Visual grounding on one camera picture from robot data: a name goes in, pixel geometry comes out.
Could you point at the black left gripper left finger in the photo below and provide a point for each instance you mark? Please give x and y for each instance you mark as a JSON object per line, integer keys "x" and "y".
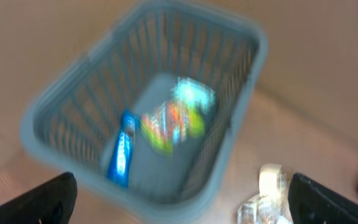
{"x": 52, "y": 202}

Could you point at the grey plastic mesh basket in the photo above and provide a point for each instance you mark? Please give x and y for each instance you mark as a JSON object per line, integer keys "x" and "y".
{"x": 74, "y": 124}

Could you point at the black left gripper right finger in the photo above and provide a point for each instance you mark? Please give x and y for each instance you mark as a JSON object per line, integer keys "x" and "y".
{"x": 312, "y": 203}

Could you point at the blue Oreo cookie pack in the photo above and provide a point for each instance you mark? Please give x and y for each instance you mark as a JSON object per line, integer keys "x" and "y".
{"x": 120, "y": 162}

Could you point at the beige clear cookie bag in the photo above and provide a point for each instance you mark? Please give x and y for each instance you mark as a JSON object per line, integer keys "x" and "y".
{"x": 270, "y": 205}

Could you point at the green Haribo gummy bag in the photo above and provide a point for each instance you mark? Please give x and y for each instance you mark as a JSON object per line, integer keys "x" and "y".
{"x": 170, "y": 124}

